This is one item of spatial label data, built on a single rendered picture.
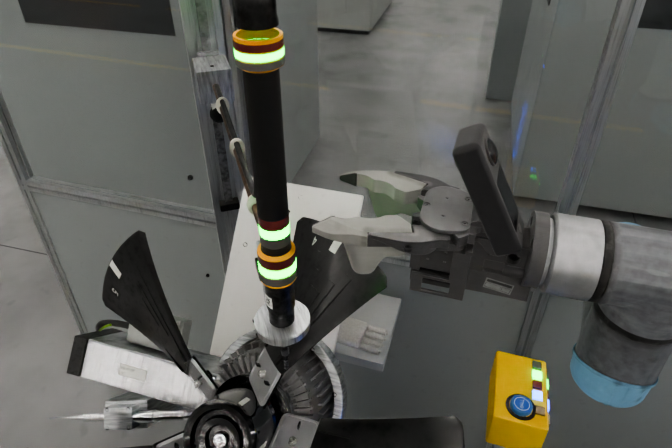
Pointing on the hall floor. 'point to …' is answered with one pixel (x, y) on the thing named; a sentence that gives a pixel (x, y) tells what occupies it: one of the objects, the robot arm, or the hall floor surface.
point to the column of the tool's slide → (226, 222)
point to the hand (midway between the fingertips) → (336, 196)
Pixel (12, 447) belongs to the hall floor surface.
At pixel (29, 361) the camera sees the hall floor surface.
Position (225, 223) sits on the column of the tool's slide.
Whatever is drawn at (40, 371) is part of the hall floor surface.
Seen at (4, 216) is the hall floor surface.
